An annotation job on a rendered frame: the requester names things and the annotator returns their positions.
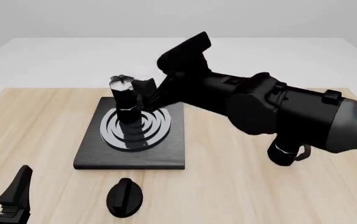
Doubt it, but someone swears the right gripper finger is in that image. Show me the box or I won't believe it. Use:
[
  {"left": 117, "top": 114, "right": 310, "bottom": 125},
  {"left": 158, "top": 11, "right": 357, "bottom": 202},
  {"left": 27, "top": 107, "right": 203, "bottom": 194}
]
[{"left": 144, "top": 91, "right": 167, "bottom": 112}]

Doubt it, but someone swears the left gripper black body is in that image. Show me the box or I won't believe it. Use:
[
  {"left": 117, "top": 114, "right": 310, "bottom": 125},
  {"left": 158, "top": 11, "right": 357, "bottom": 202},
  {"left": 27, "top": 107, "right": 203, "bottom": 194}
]
[{"left": 0, "top": 204, "right": 31, "bottom": 224}]

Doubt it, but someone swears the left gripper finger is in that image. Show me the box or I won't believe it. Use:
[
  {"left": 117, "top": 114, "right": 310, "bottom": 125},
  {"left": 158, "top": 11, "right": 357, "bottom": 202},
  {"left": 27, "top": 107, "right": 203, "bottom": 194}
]
[{"left": 0, "top": 164, "right": 34, "bottom": 209}]

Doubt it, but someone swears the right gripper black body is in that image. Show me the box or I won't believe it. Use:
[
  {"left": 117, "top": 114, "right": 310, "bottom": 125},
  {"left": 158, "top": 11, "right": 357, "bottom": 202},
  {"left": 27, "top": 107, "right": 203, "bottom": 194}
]
[{"left": 156, "top": 70, "right": 204, "bottom": 106}]

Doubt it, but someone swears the dark metal moka pot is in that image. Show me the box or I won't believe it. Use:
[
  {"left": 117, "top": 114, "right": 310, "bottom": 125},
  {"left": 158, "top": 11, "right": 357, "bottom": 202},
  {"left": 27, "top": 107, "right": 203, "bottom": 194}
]
[{"left": 108, "top": 75, "right": 142, "bottom": 125}]

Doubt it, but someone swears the flat black stove plate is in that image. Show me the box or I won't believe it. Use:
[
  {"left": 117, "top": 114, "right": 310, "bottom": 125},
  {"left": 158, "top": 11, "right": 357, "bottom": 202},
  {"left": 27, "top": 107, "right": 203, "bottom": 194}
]
[{"left": 73, "top": 96, "right": 187, "bottom": 171}]

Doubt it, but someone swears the round black stove knob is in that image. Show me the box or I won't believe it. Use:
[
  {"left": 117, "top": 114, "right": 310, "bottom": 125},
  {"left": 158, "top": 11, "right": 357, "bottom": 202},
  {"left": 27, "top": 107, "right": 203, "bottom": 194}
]
[{"left": 106, "top": 177, "right": 144, "bottom": 219}]

